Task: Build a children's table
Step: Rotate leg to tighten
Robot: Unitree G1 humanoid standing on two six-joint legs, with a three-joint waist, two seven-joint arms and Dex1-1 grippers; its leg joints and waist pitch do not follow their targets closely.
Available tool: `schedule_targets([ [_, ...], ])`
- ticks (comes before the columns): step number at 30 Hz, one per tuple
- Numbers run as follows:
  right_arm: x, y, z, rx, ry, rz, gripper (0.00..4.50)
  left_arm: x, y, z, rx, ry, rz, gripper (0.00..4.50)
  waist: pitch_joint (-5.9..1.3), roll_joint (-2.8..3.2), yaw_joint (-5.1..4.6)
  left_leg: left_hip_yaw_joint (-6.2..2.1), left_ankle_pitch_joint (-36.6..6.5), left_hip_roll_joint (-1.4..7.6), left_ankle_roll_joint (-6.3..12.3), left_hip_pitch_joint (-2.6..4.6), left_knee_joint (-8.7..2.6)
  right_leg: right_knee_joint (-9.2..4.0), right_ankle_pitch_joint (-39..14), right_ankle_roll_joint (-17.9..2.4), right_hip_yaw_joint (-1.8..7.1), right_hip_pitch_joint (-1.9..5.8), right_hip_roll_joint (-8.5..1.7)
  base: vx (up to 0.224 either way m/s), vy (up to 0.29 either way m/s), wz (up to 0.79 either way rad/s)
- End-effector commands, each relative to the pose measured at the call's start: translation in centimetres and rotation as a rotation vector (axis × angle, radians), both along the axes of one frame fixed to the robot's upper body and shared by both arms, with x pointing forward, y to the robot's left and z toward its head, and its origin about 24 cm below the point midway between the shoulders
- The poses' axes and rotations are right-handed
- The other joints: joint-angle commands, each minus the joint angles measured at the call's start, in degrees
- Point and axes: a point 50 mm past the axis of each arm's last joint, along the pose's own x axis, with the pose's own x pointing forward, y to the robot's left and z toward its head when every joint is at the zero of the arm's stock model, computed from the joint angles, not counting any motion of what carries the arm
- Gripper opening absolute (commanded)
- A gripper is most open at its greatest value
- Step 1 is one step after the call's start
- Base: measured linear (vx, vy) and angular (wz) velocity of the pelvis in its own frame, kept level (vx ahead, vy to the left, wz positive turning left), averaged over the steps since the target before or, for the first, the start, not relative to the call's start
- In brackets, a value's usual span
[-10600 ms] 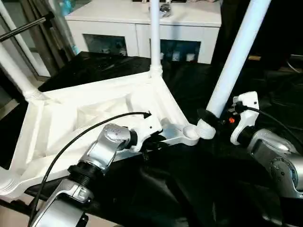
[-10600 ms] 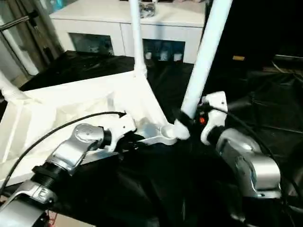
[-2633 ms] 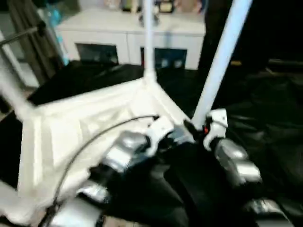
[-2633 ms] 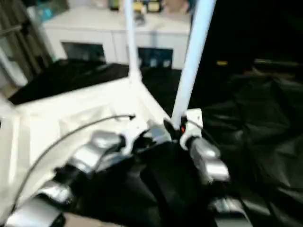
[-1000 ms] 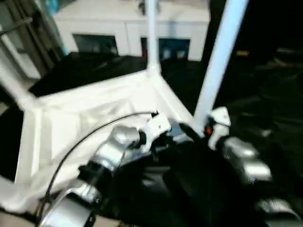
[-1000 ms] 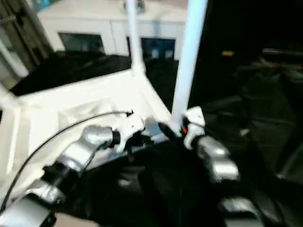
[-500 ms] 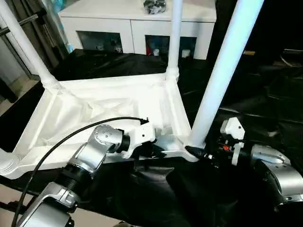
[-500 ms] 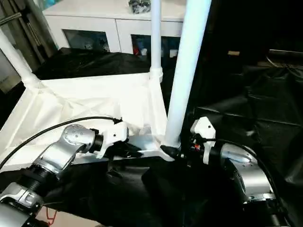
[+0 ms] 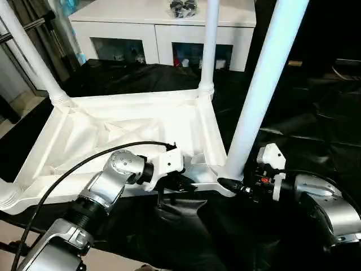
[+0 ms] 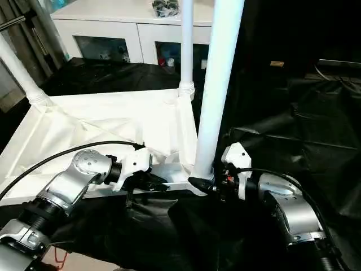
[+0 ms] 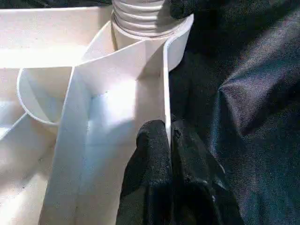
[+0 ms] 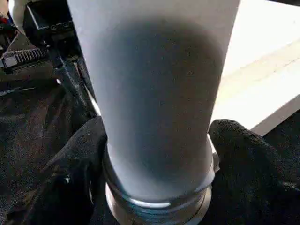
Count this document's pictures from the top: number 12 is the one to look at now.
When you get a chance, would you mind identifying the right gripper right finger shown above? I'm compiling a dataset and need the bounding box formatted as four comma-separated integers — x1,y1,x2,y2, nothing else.
206,119,300,225

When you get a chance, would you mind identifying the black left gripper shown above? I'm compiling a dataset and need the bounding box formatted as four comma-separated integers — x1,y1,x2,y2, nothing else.
0,0,102,119

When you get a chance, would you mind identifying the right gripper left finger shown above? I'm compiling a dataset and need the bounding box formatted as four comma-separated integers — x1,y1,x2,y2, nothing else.
5,116,109,225

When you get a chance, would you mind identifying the white plastic table top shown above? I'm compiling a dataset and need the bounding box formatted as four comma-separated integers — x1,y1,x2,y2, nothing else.
209,0,300,137

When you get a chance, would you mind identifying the white plastic table leg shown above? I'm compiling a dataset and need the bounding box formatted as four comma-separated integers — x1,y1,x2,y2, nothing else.
66,0,242,225

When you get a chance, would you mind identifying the black plastic mat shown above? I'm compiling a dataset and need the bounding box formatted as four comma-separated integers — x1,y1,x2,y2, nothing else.
0,28,300,225

